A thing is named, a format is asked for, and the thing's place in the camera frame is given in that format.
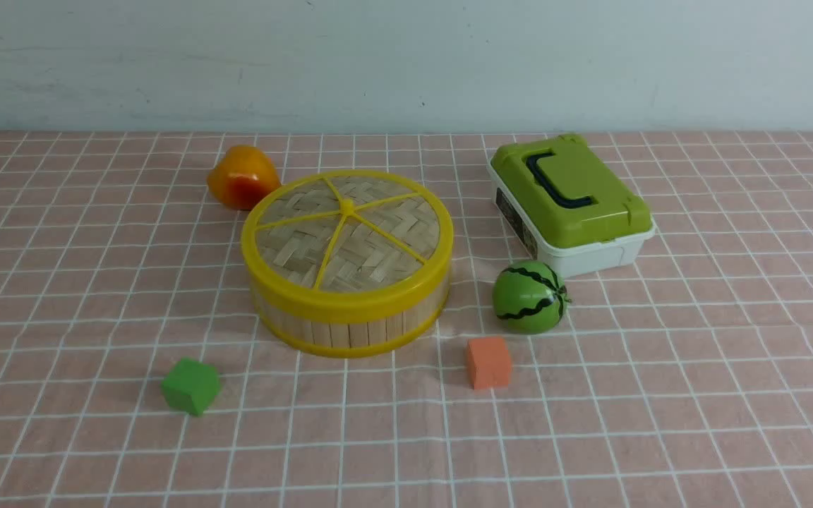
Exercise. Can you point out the bamboo steamer basket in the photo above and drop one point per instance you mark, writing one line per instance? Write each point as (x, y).
(354, 338)

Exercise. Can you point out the green lidded storage box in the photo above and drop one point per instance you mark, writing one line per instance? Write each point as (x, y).
(566, 206)

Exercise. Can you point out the green foam cube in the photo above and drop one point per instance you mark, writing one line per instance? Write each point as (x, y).
(191, 386)

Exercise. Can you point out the green toy watermelon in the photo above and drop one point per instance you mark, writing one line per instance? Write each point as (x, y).
(529, 297)

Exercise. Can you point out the yellow woven steamer lid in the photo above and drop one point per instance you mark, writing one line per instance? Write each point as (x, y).
(348, 246)

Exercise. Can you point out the pink checkered tablecloth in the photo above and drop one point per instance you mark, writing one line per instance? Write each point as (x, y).
(683, 380)

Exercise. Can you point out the orange toy bell pepper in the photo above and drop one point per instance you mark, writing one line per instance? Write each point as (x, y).
(243, 177)

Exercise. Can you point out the orange foam cube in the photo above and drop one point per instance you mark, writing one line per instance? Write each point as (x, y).
(488, 363)

